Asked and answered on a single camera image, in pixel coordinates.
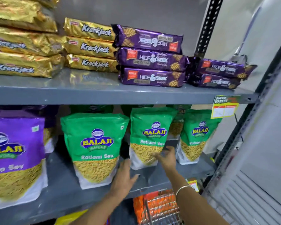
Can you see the purple biscuit packet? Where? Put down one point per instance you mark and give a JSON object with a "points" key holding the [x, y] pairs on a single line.
{"points": [[152, 77], [222, 67], [215, 81], [145, 38], [152, 59]]}

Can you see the grey metal shelf board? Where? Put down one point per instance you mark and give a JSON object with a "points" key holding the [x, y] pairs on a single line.
{"points": [[84, 91], [60, 185]]}

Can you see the purple snack bag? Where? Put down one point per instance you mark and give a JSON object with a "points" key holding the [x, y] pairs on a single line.
{"points": [[49, 138], [16, 149]]}

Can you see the person's right hand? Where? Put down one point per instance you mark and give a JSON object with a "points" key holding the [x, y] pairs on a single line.
{"points": [[168, 160]]}

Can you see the person's left hand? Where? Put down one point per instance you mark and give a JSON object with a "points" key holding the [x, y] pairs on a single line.
{"points": [[123, 182]]}

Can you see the silver bangle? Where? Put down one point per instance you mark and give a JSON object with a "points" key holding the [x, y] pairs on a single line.
{"points": [[184, 188]]}

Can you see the black perforated shelf upright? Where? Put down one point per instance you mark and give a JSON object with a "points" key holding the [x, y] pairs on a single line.
{"points": [[209, 23]]}

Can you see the person's right forearm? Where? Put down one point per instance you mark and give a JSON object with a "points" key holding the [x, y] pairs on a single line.
{"points": [[194, 203]]}

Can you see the yellow shelf price label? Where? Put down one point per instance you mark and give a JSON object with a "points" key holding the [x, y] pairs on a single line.
{"points": [[224, 107]]}

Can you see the person's right thumb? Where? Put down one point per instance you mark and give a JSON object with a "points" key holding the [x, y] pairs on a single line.
{"points": [[170, 149]]}

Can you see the white louvred appliance cabinet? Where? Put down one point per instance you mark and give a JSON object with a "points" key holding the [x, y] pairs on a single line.
{"points": [[260, 185]]}

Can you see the small yellow shelf label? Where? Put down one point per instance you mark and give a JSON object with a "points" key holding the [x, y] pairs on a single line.
{"points": [[193, 184]]}

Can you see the green snack pouch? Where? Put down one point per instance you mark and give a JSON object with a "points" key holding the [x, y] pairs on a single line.
{"points": [[151, 125]]}

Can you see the grey slotted shelf upright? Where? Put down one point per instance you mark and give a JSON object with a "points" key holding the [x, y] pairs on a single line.
{"points": [[271, 72]]}

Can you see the person's left forearm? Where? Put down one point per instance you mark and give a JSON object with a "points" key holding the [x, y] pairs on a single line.
{"points": [[100, 210]]}

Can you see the yellow snack packet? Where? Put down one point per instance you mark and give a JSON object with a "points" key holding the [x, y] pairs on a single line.
{"points": [[69, 217]]}

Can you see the row of green snack bags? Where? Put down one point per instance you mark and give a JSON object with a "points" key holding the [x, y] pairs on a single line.
{"points": [[93, 131]]}

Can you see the stack of gold biscuit packets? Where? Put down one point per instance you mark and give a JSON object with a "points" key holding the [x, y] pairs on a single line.
{"points": [[25, 44]]}

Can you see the person's left thumb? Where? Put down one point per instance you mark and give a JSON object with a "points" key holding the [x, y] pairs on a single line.
{"points": [[128, 164]]}

